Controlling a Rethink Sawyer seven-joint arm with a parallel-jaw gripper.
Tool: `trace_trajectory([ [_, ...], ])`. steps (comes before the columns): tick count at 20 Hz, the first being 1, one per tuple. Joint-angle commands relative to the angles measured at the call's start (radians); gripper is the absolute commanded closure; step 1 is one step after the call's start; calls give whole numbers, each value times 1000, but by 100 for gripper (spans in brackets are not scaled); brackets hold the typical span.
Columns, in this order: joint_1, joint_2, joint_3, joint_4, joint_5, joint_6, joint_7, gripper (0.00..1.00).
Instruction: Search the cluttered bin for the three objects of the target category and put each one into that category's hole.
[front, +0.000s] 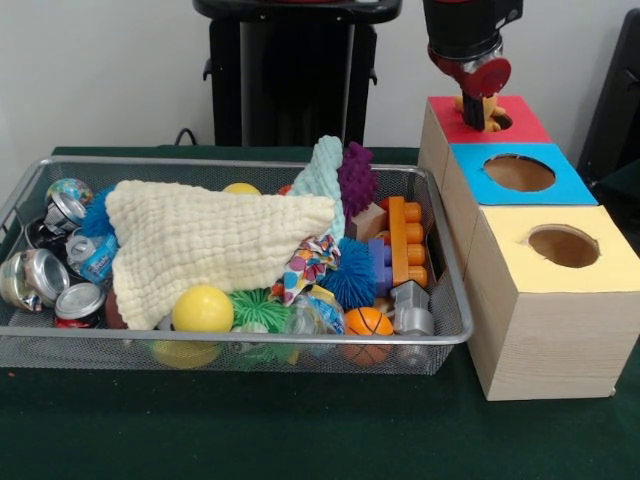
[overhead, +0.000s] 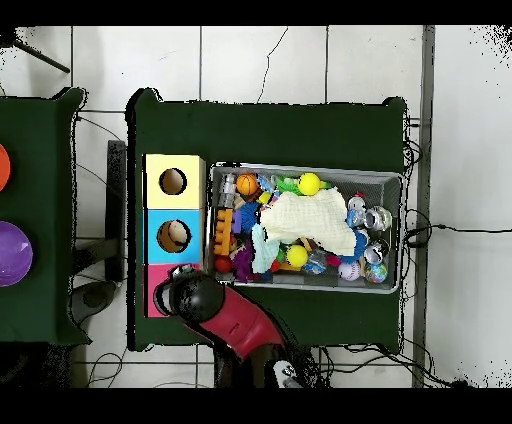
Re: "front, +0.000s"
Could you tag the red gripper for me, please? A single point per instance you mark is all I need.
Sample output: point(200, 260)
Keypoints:
point(487, 77)

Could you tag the tan monkey plush toy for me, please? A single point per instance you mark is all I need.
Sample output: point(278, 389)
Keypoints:
point(492, 117)

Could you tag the purple spiky toy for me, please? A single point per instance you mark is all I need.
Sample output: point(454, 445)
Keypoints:
point(357, 182)

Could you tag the multicolour patterned cloth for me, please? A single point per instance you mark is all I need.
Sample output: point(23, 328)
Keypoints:
point(305, 265)

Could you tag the cream waffle cloth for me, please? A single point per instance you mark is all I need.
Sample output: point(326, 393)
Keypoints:
point(210, 240)

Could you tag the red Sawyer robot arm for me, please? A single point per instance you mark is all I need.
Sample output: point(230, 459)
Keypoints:
point(465, 25)

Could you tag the wooden box with three holes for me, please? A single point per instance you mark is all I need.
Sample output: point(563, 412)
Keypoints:
point(550, 340)

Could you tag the clear mesh bin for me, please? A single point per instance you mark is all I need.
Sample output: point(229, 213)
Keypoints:
point(30, 352)

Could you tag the black chair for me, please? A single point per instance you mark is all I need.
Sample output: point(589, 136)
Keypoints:
point(615, 100)

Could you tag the orange building block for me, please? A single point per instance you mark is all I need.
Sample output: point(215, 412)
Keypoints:
point(398, 240)

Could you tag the light teal waffle cloth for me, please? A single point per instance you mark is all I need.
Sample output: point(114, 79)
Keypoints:
point(322, 167)

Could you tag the dark green side table cloth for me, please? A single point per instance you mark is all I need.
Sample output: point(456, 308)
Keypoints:
point(622, 195)

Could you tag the blue spiky ball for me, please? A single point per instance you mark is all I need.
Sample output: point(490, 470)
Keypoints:
point(352, 275)

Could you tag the orange toy basketball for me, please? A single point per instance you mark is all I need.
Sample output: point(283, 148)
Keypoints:
point(370, 322)

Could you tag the green spiky ball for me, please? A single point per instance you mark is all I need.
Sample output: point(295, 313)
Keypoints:
point(257, 307)

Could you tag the large yellow ball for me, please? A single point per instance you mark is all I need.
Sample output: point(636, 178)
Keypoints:
point(202, 310)

